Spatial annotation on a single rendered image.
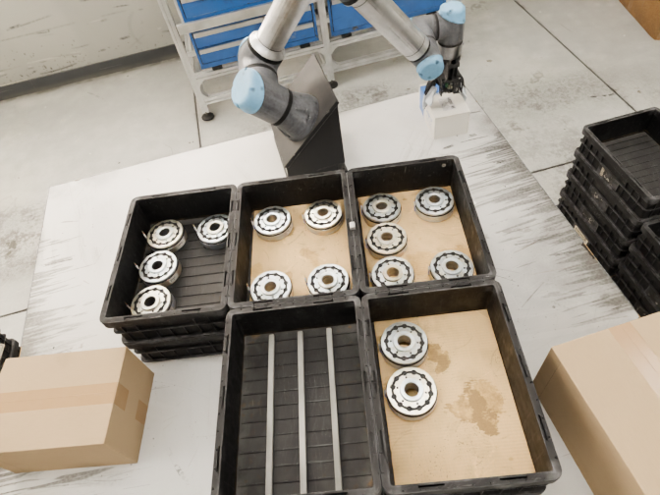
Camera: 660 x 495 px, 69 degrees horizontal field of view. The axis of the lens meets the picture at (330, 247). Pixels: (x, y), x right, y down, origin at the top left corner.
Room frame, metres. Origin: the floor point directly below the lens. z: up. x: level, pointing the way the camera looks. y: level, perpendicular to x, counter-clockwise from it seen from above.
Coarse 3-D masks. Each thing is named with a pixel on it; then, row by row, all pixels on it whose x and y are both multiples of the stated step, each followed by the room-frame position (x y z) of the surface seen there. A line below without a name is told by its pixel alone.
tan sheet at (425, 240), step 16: (400, 192) 0.92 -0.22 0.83; (416, 192) 0.91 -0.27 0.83; (400, 224) 0.81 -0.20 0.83; (416, 224) 0.80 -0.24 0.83; (432, 224) 0.79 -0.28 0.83; (448, 224) 0.78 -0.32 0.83; (416, 240) 0.75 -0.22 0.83; (432, 240) 0.74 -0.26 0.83; (448, 240) 0.73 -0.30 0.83; (464, 240) 0.72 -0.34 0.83; (368, 256) 0.73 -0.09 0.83; (416, 256) 0.70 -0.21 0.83; (432, 256) 0.69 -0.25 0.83; (368, 272) 0.68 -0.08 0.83; (416, 272) 0.65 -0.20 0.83
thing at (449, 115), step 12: (420, 84) 1.45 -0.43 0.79; (420, 96) 1.43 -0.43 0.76; (444, 96) 1.36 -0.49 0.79; (456, 96) 1.35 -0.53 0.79; (420, 108) 1.43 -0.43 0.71; (432, 108) 1.31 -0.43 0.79; (444, 108) 1.30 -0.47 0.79; (456, 108) 1.29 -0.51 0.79; (432, 120) 1.28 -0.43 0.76; (444, 120) 1.26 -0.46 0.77; (456, 120) 1.26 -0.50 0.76; (468, 120) 1.26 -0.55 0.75; (432, 132) 1.27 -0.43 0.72; (444, 132) 1.26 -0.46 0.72; (456, 132) 1.26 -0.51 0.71
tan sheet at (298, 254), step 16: (288, 208) 0.95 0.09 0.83; (304, 208) 0.94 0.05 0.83; (304, 224) 0.88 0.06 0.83; (256, 240) 0.86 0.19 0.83; (288, 240) 0.83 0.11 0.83; (304, 240) 0.82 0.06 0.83; (320, 240) 0.81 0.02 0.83; (336, 240) 0.80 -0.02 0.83; (256, 256) 0.80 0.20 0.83; (272, 256) 0.79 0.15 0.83; (288, 256) 0.78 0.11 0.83; (304, 256) 0.77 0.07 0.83; (320, 256) 0.76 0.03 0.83; (336, 256) 0.75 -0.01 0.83; (256, 272) 0.75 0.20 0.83; (288, 272) 0.73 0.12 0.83; (304, 272) 0.72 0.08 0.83; (304, 288) 0.67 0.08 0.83; (352, 288) 0.64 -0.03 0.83
